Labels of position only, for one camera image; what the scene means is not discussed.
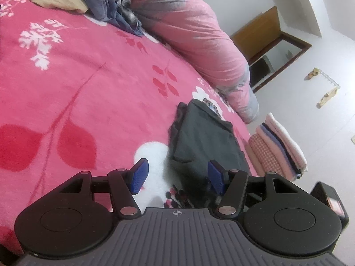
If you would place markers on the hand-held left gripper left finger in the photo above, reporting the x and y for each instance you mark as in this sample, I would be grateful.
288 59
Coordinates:
138 176

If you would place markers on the plaid shirt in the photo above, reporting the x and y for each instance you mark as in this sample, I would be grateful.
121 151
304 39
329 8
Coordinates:
126 13

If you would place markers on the white wall hook rack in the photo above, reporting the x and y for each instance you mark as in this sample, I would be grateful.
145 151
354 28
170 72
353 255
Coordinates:
330 79

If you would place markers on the dark grey garment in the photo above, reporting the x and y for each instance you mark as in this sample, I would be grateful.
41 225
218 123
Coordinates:
205 141

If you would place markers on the wooden door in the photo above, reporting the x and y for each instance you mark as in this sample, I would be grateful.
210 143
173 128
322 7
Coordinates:
258 33

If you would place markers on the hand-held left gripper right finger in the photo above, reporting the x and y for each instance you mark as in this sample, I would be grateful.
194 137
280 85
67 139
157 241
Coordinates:
217 177

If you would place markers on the blue garment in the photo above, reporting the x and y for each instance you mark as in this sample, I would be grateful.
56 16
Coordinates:
97 2

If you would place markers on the stack of folded clothes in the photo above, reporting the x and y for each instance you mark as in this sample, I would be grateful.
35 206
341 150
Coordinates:
277 149

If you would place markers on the pink and grey duvet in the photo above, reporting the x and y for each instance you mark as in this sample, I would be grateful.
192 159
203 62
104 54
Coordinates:
188 33

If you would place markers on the pink floral blanket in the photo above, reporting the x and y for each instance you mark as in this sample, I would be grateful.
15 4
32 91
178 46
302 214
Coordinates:
83 88

